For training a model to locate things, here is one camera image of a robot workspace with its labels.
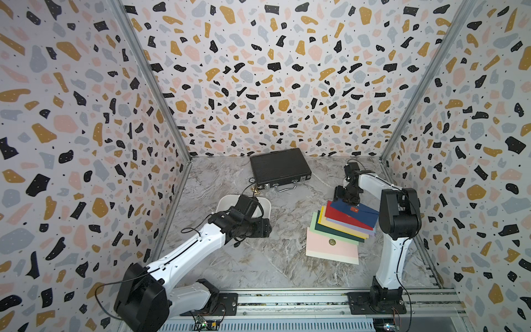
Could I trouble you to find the white storage tray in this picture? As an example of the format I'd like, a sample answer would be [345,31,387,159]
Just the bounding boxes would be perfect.
[216,194,272,219]

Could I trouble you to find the red envelope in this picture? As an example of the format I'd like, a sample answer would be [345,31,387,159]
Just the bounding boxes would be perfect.
[324,201,374,231]

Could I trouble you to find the dark blue envelope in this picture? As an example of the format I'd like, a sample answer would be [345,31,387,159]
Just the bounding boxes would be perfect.
[330,201,380,229]

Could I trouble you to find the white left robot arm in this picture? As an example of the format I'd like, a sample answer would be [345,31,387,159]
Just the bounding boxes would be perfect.
[114,194,272,331]

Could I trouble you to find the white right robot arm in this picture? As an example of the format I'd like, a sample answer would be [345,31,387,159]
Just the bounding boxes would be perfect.
[334,161,422,315]

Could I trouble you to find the small brass keys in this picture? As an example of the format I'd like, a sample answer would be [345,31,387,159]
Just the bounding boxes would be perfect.
[250,186,260,196]

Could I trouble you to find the pale yellow envelope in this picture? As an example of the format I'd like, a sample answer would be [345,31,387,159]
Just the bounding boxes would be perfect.
[318,206,369,239]

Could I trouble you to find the mint green envelope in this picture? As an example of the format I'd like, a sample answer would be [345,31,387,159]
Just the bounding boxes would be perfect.
[310,212,360,246]

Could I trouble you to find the lilac envelope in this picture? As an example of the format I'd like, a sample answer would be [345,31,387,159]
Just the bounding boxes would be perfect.
[322,218,375,235]

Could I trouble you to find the dark green envelope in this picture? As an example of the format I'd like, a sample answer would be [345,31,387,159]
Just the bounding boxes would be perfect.
[311,211,365,243]

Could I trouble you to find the pink envelope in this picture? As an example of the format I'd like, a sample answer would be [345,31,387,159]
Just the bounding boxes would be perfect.
[306,228,359,258]

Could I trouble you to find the black metal briefcase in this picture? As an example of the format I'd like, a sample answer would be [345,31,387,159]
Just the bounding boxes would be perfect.
[250,148,312,190]

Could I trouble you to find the small electronics board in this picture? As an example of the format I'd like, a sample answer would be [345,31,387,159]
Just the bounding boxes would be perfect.
[192,315,223,332]

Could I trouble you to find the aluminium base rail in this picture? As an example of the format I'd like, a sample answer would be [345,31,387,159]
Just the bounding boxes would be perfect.
[165,287,467,332]

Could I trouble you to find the aluminium corner post left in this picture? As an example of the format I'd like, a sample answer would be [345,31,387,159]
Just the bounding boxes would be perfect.
[108,0,191,164]

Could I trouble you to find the aluminium corner post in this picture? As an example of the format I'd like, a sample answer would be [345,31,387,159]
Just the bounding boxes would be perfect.
[108,0,191,164]
[380,0,477,165]

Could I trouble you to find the aluminium corner post right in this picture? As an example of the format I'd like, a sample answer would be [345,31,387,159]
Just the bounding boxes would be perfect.
[380,0,477,165]

